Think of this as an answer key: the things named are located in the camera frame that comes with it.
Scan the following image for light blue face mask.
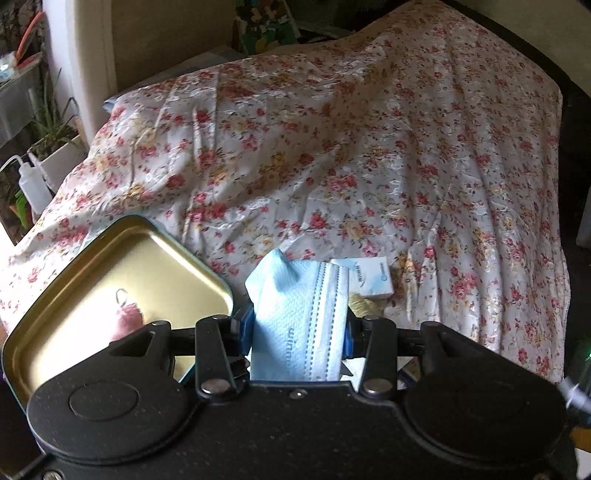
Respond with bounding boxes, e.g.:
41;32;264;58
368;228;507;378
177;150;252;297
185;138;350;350
245;249;349;383

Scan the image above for pink soft toy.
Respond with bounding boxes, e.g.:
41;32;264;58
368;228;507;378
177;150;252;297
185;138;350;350
111;288;143;341

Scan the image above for yellow knitted plush toy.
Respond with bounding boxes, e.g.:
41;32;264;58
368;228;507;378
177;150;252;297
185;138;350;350
348;292;383;318

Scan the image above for white tissue pack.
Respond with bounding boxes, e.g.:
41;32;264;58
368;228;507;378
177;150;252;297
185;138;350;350
331;257;394;300

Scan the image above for gold green metal tin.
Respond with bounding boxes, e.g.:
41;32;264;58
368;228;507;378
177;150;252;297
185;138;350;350
2;215;233;405

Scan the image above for floral bed sheet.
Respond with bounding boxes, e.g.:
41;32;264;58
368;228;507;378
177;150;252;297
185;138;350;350
1;1;570;382

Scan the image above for white squeeze bottle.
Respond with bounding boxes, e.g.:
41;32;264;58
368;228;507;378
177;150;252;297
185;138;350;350
0;155;52;216

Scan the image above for white planter with plant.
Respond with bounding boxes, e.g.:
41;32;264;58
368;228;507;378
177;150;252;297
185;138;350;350
27;71;88;194

